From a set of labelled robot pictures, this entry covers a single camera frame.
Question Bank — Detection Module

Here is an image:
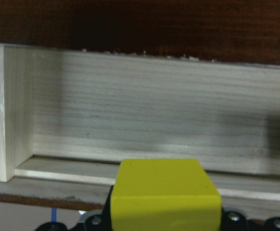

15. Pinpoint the light wooden drawer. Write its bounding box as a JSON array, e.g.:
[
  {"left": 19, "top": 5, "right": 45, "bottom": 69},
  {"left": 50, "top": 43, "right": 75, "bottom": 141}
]
[{"left": 0, "top": 46, "right": 280, "bottom": 219}]

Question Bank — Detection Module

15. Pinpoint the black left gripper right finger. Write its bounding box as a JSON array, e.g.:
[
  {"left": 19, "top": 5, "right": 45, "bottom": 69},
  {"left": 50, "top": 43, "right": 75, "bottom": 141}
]
[{"left": 221, "top": 207, "right": 280, "bottom": 231}]

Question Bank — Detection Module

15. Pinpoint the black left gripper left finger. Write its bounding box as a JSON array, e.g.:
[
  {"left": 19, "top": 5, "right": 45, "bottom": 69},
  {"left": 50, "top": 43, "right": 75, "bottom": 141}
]
[{"left": 36, "top": 186, "right": 113, "bottom": 231}]

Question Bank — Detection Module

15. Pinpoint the yellow block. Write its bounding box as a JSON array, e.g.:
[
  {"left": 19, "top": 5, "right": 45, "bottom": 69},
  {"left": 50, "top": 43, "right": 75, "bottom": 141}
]
[{"left": 110, "top": 159, "right": 222, "bottom": 231}]

